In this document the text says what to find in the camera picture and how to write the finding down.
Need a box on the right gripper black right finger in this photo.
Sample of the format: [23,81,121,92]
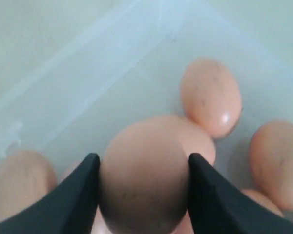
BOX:
[188,153,293,234]

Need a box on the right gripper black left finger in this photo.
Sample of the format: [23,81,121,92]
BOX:
[0,153,100,234]

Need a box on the brown egg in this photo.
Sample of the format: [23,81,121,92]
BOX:
[99,115,216,234]
[248,120,293,211]
[0,150,57,222]
[241,189,283,217]
[180,58,242,138]

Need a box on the clear plastic tray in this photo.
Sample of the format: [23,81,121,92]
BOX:
[0,0,293,234]

